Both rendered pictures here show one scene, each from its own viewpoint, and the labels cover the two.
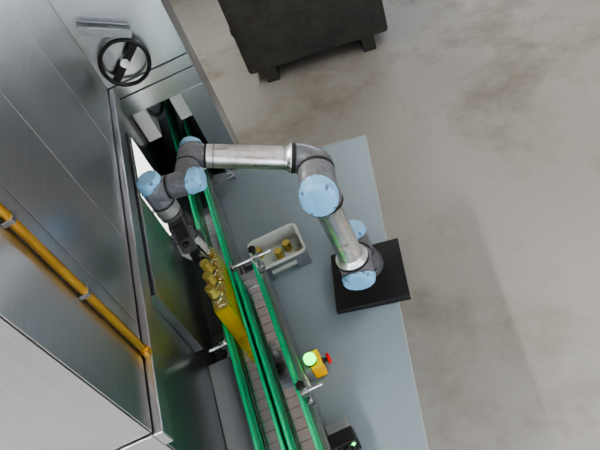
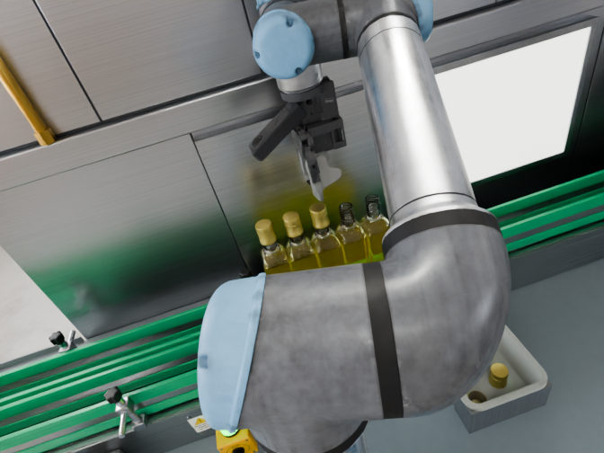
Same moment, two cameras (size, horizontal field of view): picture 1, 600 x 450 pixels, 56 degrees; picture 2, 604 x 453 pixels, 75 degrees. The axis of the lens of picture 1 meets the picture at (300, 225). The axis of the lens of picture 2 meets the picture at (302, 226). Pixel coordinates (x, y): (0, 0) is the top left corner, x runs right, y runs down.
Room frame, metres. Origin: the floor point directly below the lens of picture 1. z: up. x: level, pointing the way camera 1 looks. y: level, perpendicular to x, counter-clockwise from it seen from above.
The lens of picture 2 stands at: (1.26, -0.30, 1.63)
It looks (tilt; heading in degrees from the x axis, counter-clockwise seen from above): 38 degrees down; 85
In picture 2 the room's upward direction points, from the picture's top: 15 degrees counter-clockwise
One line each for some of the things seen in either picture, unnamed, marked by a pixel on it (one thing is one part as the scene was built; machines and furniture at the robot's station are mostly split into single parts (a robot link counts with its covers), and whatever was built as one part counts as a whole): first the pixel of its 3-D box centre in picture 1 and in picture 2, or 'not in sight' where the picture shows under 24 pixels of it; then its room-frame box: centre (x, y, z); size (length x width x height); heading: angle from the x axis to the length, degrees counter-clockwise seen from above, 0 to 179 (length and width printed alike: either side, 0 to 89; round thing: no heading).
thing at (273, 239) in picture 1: (279, 252); (476, 360); (1.59, 0.13, 0.80); 0.22 x 0.17 x 0.09; 90
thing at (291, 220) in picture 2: (209, 278); (292, 224); (1.30, 0.35, 1.14); 0.04 x 0.04 x 0.04
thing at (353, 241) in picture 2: (220, 279); (355, 259); (1.41, 0.35, 0.99); 0.06 x 0.06 x 0.21; 0
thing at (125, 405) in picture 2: (312, 390); (126, 421); (0.87, 0.18, 0.94); 0.07 x 0.04 x 0.13; 90
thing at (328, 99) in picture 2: (178, 222); (312, 118); (1.38, 0.35, 1.35); 0.09 x 0.08 x 0.12; 1
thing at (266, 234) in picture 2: (212, 291); (265, 232); (1.24, 0.35, 1.14); 0.04 x 0.04 x 0.04
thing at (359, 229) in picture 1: (353, 240); not in sight; (1.35, -0.15, 0.94); 0.13 x 0.12 x 0.14; 165
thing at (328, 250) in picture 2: (223, 290); (331, 268); (1.35, 0.35, 0.99); 0.06 x 0.06 x 0.21; 1
